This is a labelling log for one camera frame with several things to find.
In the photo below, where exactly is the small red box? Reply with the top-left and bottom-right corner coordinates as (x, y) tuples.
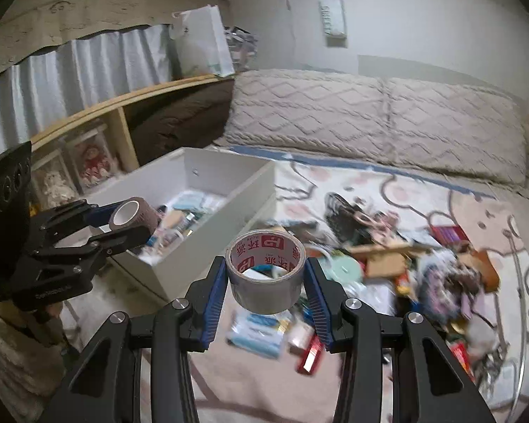
(297, 337), (325, 375)

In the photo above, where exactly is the white dressed doll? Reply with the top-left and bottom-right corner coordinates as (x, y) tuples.
(33, 150), (79, 206)

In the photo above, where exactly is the beige textured pillow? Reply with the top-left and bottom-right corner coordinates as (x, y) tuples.
(214, 69), (391, 161)
(381, 77), (529, 186)

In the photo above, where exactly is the brown blanket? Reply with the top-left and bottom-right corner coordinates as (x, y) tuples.
(126, 79), (236, 168)

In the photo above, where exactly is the person's left forearm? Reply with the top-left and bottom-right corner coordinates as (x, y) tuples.
(0, 291), (75, 401)

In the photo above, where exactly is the white storage box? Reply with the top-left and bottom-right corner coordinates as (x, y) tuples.
(77, 147), (278, 302)

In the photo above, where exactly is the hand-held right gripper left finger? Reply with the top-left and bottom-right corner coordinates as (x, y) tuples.
(39, 256), (229, 423)

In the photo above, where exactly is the blue and clear packet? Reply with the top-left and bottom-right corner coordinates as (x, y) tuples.
(227, 311), (292, 358)

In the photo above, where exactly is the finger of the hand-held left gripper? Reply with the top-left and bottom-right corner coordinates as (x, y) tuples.
(39, 200), (125, 234)
(86, 225), (153, 258)

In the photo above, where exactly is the clear gift bag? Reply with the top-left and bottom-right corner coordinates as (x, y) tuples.
(223, 26), (259, 74)

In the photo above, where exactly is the purple crochet piece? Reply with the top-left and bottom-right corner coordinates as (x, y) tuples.
(416, 264), (473, 319)

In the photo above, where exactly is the brown tape roll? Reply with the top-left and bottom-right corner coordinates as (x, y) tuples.
(109, 197), (159, 235)

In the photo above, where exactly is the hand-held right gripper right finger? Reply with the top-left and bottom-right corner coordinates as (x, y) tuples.
(303, 258), (497, 423)

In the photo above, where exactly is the dark red booklet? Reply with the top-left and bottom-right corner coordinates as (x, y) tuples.
(430, 225), (468, 244)

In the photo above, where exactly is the white curtain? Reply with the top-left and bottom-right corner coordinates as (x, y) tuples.
(0, 22), (174, 164)

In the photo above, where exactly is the grey headboard panel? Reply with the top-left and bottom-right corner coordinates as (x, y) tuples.
(357, 55), (525, 98)

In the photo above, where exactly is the wooden shelf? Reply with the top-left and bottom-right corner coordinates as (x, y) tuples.
(26, 74), (234, 206)

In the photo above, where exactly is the large white paper bag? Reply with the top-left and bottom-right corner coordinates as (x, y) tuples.
(170, 4), (235, 78)

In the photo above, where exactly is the white hanging cord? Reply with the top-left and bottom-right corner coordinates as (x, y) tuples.
(282, 0), (301, 67)

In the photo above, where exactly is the black hair claw clip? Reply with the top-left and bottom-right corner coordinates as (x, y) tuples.
(324, 191), (372, 239)

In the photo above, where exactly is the chrome rod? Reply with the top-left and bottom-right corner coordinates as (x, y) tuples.
(498, 225), (529, 406)

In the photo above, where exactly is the silver duct tape roll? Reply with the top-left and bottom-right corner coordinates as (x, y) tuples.
(225, 229), (307, 313)

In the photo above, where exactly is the printed valance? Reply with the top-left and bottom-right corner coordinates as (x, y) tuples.
(0, 0), (230, 84)

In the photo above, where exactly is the red dressed doll case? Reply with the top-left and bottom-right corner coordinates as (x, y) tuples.
(66, 132), (116, 186)

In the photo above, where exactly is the mint green round container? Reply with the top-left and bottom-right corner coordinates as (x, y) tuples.
(330, 258), (365, 286)

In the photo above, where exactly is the wooden strip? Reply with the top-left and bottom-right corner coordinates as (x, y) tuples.
(348, 242), (416, 259)

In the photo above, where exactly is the narrow hanging paper bag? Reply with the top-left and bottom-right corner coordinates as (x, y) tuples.
(320, 0), (349, 47)

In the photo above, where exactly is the light blue packet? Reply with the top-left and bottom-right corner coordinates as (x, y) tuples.
(173, 191), (214, 211)

